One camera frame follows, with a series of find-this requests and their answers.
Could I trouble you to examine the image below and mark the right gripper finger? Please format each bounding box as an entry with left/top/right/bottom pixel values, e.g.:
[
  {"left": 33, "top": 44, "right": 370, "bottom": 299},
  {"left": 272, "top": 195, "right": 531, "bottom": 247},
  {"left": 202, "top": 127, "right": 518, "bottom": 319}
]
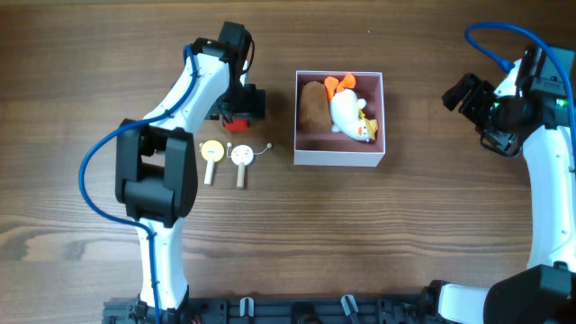
[
  {"left": 458, "top": 80, "right": 495, "bottom": 129},
  {"left": 441, "top": 73, "right": 481, "bottom": 111}
]

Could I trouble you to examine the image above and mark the red toy car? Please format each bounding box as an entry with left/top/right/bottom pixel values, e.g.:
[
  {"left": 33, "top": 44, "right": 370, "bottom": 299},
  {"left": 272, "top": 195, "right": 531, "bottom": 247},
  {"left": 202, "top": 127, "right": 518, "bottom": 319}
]
[{"left": 222, "top": 118, "right": 250, "bottom": 132}]

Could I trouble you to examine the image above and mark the brown plush toy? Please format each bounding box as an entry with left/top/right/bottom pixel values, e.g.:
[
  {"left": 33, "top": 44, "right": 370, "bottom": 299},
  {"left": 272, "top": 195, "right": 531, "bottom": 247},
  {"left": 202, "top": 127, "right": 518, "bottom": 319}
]
[{"left": 297, "top": 81, "right": 332, "bottom": 133}]

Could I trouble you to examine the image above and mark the pink box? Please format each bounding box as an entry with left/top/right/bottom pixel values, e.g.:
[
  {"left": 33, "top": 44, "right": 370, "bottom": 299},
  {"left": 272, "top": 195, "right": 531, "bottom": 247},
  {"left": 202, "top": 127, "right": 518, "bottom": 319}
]
[{"left": 293, "top": 70, "right": 386, "bottom": 167}]

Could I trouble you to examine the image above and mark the white duck plush toy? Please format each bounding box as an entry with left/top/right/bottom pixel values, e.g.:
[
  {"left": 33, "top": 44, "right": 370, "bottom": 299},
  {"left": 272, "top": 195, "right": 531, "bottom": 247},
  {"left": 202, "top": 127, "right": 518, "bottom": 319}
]
[{"left": 324, "top": 73, "right": 379, "bottom": 142}]

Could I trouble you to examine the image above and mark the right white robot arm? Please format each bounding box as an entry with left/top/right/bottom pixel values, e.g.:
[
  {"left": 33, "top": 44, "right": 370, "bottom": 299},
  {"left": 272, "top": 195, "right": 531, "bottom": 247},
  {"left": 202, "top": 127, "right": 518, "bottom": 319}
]
[{"left": 420, "top": 44, "right": 575, "bottom": 323}]

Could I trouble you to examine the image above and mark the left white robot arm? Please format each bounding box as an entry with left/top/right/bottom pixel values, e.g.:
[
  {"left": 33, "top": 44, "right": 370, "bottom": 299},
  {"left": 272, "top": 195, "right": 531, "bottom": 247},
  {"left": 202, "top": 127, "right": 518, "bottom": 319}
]
[{"left": 103, "top": 22, "right": 266, "bottom": 323}]

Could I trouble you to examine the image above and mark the white wooden rattle drum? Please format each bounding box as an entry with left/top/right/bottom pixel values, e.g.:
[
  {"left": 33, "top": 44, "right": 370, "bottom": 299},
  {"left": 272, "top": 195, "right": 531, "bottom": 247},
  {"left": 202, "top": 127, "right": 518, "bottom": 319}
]
[{"left": 226, "top": 142, "right": 273, "bottom": 189}]

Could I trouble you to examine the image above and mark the yellow wooden rattle drum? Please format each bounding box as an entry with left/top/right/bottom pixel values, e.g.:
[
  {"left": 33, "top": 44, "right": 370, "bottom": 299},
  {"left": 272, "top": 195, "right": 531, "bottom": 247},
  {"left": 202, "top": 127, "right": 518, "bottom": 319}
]
[{"left": 200, "top": 139, "right": 225, "bottom": 185}]

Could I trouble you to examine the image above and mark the left blue cable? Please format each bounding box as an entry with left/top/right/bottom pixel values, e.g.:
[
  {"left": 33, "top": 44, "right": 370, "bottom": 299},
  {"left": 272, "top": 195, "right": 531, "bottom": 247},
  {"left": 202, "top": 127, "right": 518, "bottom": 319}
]
[{"left": 77, "top": 43, "right": 199, "bottom": 324}]

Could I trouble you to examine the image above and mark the black mounting rail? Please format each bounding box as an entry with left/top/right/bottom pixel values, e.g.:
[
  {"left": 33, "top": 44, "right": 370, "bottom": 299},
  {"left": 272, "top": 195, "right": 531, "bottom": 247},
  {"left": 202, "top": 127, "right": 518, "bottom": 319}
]
[{"left": 102, "top": 294, "right": 433, "bottom": 324}]

